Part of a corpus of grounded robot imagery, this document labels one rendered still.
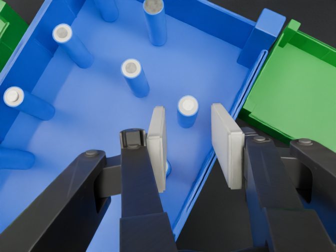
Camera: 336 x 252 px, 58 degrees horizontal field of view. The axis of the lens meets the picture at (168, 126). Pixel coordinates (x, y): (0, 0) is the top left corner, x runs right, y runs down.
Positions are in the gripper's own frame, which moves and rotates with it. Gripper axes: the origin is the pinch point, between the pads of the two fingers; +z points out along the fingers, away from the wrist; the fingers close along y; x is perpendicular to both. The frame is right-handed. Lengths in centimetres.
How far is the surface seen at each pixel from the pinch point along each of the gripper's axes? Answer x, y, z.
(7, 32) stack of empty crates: 8.2, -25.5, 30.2
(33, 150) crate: -4.1, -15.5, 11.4
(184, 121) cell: -1.2, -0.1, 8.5
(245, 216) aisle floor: -28.7, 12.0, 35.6
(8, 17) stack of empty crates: 10.3, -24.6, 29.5
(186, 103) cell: 0.9, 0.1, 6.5
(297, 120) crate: -12, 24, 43
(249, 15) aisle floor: 10, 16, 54
